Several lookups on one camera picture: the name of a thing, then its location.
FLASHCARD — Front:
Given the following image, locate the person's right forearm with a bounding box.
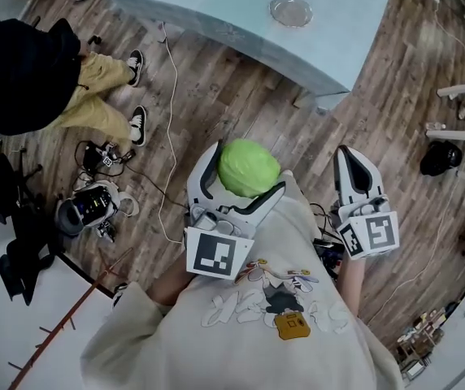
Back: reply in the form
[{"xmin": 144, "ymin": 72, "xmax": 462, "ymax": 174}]
[{"xmin": 336, "ymin": 253, "xmax": 367, "ymax": 320}]

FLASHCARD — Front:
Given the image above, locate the person's left forearm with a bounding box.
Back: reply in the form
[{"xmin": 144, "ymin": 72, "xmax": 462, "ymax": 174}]
[{"xmin": 147, "ymin": 264, "xmax": 201, "ymax": 308}]

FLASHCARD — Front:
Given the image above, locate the black office chair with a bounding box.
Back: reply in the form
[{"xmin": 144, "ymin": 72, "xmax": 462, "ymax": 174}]
[{"xmin": 0, "ymin": 152, "xmax": 61, "ymax": 306}]

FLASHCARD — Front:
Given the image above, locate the white and black headset device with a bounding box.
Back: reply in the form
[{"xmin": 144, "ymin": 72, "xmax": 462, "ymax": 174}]
[{"xmin": 55, "ymin": 180, "xmax": 139, "ymax": 243}]

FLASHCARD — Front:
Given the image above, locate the black bag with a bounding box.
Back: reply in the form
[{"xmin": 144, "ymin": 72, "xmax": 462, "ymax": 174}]
[{"xmin": 419, "ymin": 139, "xmax": 463, "ymax": 177}]

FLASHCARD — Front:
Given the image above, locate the person's white shoe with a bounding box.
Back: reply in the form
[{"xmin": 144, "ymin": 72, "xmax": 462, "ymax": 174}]
[{"xmin": 112, "ymin": 282, "xmax": 130, "ymax": 309}]

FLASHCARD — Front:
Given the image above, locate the clear glass bowl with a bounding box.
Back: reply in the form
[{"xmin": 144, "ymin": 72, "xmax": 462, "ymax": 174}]
[{"xmin": 268, "ymin": 0, "xmax": 313, "ymax": 28}]

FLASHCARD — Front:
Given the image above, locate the green cabbage ball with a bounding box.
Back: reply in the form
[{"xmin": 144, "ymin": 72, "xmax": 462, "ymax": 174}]
[{"xmin": 217, "ymin": 138, "xmax": 281, "ymax": 198}]

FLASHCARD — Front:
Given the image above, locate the reddish wooden rod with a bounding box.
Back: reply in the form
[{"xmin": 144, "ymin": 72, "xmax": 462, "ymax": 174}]
[{"xmin": 7, "ymin": 246, "xmax": 135, "ymax": 386}]

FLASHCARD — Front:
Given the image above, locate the black cable bundle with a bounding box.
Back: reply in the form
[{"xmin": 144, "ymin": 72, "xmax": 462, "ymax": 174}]
[{"xmin": 309, "ymin": 203, "xmax": 345, "ymax": 280}]

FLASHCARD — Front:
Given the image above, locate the white floor cable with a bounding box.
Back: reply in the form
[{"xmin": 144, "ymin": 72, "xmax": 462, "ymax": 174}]
[{"xmin": 157, "ymin": 20, "xmax": 187, "ymax": 245}]

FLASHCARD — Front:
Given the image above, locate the white table frame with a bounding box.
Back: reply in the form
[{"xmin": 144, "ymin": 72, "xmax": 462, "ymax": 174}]
[{"xmin": 425, "ymin": 70, "xmax": 465, "ymax": 189}]

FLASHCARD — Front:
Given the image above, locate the person's cream printed shirt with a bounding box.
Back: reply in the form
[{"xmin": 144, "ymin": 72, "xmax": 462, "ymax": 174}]
[{"xmin": 80, "ymin": 169, "xmax": 405, "ymax": 390}]

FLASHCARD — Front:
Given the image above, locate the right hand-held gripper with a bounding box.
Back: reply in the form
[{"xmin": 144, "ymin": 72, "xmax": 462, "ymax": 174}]
[{"xmin": 333, "ymin": 144, "xmax": 399, "ymax": 262}]

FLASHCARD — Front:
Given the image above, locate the wooden shelf with items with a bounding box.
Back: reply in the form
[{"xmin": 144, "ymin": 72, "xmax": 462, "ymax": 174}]
[{"xmin": 397, "ymin": 306, "xmax": 451, "ymax": 381}]

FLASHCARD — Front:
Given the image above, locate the black device with cables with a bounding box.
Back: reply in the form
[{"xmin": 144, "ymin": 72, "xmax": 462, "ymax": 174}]
[{"xmin": 73, "ymin": 139, "xmax": 138, "ymax": 176}]

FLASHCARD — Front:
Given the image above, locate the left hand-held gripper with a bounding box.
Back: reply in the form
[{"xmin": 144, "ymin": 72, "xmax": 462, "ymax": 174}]
[{"xmin": 184, "ymin": 139, "xmax": 288, "ymax": 280}]

